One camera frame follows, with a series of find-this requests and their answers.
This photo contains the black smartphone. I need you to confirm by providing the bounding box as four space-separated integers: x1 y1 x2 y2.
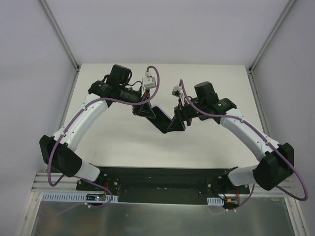
147 111 171 134

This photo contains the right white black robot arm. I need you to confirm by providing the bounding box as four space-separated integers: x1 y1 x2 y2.
168 82 294 191

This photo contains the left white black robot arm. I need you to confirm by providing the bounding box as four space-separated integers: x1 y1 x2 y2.
39 64 160 181

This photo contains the reflective metal sheet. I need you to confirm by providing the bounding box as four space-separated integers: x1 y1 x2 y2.
32 197 295 236

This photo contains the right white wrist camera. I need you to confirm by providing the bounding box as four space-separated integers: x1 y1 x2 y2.
172 86 183 98

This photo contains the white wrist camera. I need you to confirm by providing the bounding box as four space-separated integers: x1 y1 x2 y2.
142 71 157 90
172 86 183 98

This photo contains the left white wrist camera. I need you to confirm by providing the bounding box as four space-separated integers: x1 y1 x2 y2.
142 71 157 90

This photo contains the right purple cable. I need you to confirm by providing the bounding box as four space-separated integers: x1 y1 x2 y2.
179 79 309 212

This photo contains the purple cable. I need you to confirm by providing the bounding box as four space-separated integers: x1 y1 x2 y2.
179 79 309 212
47 65 162 209

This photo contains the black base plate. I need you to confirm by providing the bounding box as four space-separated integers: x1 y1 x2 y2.
76 167 250 207

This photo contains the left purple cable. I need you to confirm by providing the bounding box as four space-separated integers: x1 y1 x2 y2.
47 65 162 209

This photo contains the right white cable duct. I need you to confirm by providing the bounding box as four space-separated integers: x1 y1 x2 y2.
207 197 224 206

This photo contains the white cable duct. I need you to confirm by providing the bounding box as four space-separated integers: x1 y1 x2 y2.
42 192 119 203
207 197 224 206

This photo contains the aluminium rail profile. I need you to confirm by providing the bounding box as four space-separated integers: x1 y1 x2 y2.
31 172 89 191

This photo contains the left white cable duct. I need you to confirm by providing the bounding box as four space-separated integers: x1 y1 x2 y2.
42 192 119 203

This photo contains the left aluminium frame post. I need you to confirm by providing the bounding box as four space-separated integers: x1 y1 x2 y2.
38 0 81 72

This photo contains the aluminium frame post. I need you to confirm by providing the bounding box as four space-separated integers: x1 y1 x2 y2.
247 0 297 73
38 0 81 72

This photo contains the right aluminium frame post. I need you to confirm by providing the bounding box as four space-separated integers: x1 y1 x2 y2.
247 0 297 73

